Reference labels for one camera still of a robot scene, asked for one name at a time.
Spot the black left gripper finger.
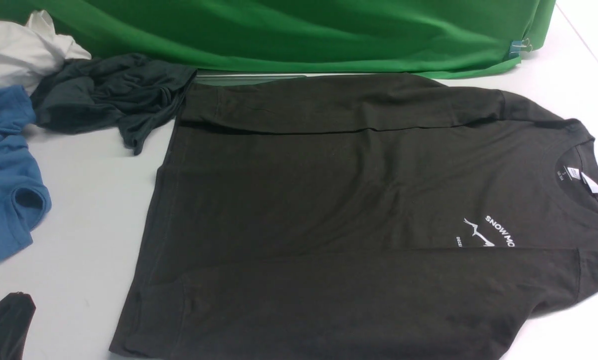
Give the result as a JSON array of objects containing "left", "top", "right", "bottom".
[{"left": 0, "top": 292, "right": 36, "bottom": 360}]

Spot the dark gray long-sleeve top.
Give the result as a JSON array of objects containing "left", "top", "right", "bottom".
[{"left": 109, "top": 73, "right": 598, "bottom": 360}]

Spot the blue t-shirt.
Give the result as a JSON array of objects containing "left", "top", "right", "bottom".
[{"left": 0, "top": 85, "right": 51, "bottom": 262}]

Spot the dark teal crumpled garment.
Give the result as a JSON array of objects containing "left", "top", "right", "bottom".
[{"left": 30, "top": 54, "right": 197, "bottom": 155}]

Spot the white crumpled garment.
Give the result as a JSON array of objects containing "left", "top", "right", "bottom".
[{"left": 0, "top": 10, "right": 91, "bottom": 94}]

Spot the green backdrop cloth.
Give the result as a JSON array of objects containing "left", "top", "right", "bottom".
[{"left": 0, "top": 0, "right": 556, "bottom": 79}]

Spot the blue binder clip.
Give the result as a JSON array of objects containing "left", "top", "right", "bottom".
[{"left": 508, "top": 38, "right": 533, "bottom": 59}]

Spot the table cable grommet tray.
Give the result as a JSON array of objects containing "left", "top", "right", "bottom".
[{"left": 195, "top": 74, "right": 306, "bottom": 87}]

